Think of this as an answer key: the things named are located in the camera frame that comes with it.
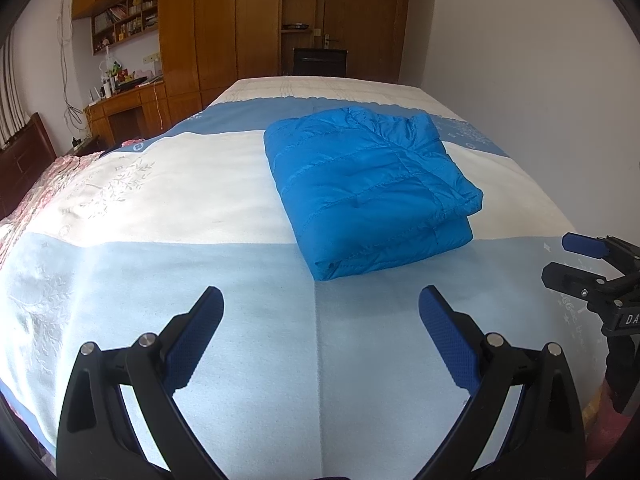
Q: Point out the wooden door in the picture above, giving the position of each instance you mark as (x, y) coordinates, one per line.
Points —
(365, 10)

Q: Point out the wooden nightstand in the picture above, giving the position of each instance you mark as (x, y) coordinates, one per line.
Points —
(90, 147)

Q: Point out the black tray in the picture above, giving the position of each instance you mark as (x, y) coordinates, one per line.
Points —
(295, 25)

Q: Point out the black chair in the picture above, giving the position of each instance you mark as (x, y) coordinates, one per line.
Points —
(320, 62)

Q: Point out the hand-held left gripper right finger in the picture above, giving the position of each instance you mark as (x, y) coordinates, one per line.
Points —
(447, 342)

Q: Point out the wooden desk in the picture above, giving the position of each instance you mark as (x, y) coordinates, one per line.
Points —
(130, 110)

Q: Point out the person's pink checked clothing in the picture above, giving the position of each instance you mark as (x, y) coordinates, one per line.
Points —
(600, 425)

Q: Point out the white bottle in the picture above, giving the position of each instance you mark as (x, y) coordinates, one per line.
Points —
(106, 86)

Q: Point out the blue and white blanket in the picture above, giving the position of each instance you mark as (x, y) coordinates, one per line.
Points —
(200, 270)

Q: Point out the black laptop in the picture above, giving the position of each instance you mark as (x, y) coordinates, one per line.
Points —
(137, 82)

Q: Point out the striped curtain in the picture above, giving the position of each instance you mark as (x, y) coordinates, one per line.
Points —
(12, 90)

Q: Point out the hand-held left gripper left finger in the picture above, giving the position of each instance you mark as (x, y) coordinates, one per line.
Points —
(195, 340)

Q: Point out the wall socket plate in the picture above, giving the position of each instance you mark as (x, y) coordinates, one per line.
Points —
(151, 58)

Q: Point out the white router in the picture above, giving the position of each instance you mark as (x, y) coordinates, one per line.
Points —
(94, 94)

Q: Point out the wooden wardrobe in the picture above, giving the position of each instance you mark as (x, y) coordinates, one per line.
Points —
(220, 25)

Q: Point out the blue puffer jacket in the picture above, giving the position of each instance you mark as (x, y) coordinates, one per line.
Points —
(360, 185)

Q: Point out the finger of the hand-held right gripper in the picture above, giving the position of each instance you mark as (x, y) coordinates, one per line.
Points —
(565, 276)
(582, 245)

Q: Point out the pink floral quilt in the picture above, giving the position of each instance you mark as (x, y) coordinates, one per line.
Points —
(35, 190)

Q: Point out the wall bookshelf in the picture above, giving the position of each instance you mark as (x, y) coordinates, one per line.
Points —
(127, 17)

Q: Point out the dark wooden headboard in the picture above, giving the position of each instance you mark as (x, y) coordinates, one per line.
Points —
(25, 160)

